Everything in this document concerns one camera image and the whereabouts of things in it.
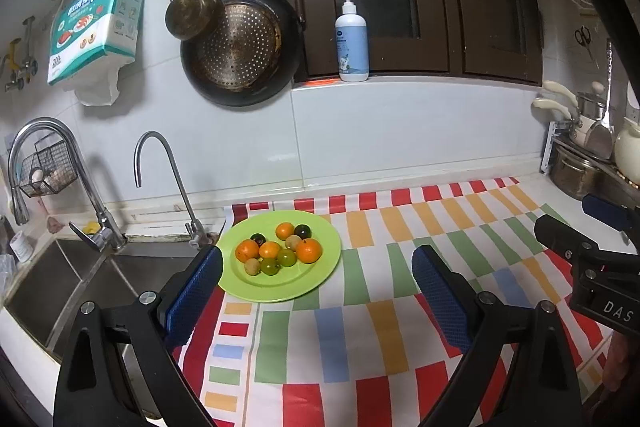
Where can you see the large steel faucet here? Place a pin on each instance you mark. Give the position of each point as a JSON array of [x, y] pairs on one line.
[[85, 177]]

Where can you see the garlic bulb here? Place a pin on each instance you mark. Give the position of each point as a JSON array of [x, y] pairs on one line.
[[59, 175]]

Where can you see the black perforated frying pan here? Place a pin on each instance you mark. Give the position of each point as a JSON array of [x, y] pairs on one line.
[[240, 52]]

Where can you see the green plate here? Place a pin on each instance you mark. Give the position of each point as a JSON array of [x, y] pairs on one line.
[[320, 277]]

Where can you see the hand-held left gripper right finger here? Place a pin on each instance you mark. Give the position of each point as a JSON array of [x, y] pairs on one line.
[[440, 297]]

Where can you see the striped colourful table mat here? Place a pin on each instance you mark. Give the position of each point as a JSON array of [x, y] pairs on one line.
[[380, 337]]

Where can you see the pink sink stopper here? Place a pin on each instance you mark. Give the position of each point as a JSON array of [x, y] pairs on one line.
[[54, 223]]

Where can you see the scissors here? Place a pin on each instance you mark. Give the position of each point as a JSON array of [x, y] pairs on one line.
[[584, 41]]

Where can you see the yellow sponge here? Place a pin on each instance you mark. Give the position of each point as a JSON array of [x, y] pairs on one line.
[[90, 227]]

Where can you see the orange strip on sill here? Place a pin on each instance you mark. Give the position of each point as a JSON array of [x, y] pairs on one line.
[[320, 82]]

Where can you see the dark round fruit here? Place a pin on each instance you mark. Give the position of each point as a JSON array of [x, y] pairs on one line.
[[302, 230], [258, 238]]

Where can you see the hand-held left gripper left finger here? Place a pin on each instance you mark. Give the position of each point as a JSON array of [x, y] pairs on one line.
[[192, 294]]

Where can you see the white egg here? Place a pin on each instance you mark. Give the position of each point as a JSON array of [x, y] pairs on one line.
[[36, 175]]

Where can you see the large orange with stem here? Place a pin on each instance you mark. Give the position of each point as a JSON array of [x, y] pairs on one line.
[[308, 250]]

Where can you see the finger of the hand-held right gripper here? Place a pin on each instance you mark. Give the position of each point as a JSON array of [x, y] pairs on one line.
[[560, 234], [607, 212]]

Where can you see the steel spatula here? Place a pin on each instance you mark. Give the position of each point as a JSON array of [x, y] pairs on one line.
[[602, 132]]

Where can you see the brass wall tap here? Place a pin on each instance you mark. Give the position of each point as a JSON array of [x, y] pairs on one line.
[[22, 62]]

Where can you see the person's right hand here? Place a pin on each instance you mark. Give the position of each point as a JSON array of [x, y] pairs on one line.
[[614, 364]]

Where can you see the thin curved steel faucet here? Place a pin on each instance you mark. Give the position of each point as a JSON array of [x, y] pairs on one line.
[[175, 182]]

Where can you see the white kettle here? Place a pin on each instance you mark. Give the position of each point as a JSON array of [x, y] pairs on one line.
[[629, 152]]

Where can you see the white pump lotion bottle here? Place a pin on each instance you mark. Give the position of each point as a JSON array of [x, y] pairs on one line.
[[352, 47]]

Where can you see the teal and white tissue box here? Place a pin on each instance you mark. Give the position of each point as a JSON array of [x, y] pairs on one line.
[[95, 27]]

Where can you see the green round fruit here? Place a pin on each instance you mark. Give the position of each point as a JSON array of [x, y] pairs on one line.
[[286, 257], [270, 266]]

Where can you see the small white bottle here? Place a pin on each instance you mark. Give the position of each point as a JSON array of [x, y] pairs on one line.
[[21, 247]]

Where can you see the stainless steel pot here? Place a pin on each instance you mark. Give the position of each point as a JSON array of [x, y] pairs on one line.
[[575, 169]]

